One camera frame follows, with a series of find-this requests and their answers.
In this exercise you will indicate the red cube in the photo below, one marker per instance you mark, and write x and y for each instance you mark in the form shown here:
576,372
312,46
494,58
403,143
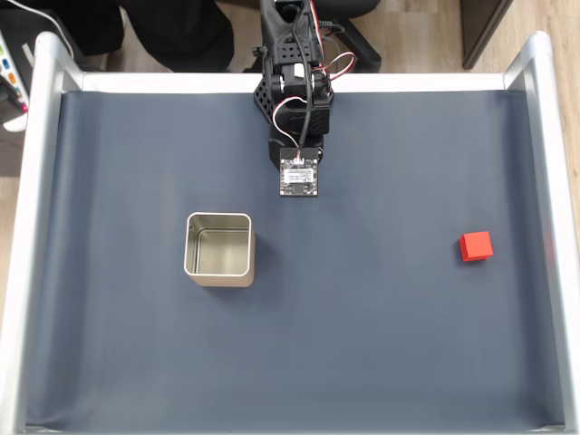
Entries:
476,247

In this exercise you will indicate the square metal tin container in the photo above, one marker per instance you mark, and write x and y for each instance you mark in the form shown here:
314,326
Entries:
222,247

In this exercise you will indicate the black office chair base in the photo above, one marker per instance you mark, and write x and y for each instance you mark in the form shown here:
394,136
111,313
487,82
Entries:
362,50

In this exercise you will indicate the person's legs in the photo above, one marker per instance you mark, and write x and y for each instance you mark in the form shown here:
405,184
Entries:
172,31

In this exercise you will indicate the dark blue-grey mat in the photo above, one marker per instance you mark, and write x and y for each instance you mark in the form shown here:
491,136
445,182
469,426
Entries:
317,326

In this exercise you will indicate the dark wooden cabinet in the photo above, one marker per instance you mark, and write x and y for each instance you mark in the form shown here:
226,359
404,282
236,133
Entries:
480,27

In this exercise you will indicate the white device with coloured buttons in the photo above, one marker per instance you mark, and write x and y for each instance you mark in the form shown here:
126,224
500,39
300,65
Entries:
12,123

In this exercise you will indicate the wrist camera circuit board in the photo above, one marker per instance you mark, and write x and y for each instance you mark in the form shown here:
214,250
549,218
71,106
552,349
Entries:
299,179

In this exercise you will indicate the white metal table frame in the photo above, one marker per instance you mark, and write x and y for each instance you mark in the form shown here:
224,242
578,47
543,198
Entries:
181,82

